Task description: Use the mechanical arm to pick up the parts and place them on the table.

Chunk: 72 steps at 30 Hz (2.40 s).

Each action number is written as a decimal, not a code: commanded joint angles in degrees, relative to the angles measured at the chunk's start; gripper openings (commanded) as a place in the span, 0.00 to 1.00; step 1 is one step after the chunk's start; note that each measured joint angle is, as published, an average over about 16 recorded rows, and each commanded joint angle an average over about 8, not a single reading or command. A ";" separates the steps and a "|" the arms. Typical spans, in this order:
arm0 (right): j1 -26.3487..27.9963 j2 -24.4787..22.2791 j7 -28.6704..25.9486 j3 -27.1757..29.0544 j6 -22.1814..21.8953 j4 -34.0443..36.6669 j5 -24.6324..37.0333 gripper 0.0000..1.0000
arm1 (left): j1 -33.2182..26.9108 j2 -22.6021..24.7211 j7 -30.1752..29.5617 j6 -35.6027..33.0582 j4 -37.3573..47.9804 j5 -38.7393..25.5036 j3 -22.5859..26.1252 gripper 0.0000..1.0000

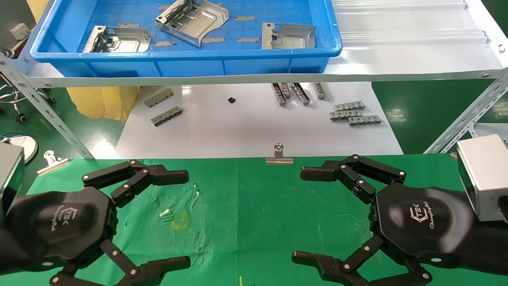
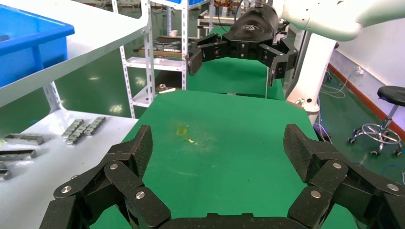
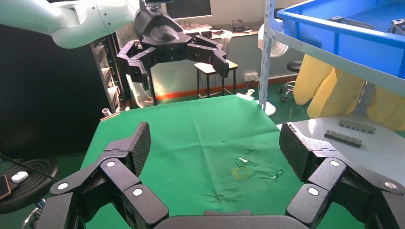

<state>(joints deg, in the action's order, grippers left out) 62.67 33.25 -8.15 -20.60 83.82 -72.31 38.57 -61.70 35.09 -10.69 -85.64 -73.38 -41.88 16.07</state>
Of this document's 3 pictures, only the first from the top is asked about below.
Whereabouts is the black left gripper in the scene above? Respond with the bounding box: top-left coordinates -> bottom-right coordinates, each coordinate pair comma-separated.
6,187 -> 191,286

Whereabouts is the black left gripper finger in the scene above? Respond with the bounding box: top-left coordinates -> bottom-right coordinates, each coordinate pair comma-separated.
82,160 -> 189,207

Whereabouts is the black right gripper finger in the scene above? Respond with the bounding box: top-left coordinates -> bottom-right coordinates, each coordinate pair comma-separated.
300,155 -> 406,205

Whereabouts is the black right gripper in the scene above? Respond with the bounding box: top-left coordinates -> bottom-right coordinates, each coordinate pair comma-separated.
292,185 -> 477,286

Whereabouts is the stamped sheet metal part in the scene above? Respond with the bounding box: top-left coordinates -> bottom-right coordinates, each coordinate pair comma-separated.
155,0 -> 229,48
262,23 -> 317,50
82,26 -> 153,53

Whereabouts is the silver binder clip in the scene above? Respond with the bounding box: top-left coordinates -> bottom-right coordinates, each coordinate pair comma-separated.
266,143 -> 294,165
37,150 -> 70,176

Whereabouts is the green cloth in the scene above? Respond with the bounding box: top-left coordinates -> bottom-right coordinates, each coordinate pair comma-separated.
0,154 -> 508,286

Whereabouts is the white board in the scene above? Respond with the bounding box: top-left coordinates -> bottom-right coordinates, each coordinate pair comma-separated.
114,81 -> 404,159

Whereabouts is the yellow mesh bag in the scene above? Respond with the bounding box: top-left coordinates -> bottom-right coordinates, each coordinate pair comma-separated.
27,0 -> 50,23
65,85 -> 140,122

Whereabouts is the blue plastic tray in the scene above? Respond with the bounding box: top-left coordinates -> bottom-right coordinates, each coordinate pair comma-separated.
30,0 -> 343,78

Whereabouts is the perforated metal shelf brace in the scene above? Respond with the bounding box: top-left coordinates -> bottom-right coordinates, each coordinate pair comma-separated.
0,54 -> 94,159
424,68 -> 508,155

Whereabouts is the white round base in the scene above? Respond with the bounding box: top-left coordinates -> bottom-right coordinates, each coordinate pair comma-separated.
0,135 -> 38,164

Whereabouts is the white metal shelf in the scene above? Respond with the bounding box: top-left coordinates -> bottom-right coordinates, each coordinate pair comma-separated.
0,0 -> 508,89

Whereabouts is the chrome wheeled stool base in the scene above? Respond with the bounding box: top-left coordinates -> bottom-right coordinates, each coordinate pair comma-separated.
0,73 -> 56,123

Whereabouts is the white panel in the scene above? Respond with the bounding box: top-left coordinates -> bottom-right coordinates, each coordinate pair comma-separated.
472,122 -> 508,140

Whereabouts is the small grey box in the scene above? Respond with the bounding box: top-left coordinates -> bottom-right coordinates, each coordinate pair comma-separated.
10,23 -> 31,40

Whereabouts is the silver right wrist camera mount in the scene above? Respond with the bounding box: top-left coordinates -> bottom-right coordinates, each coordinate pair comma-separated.
456,134 -> 508,222

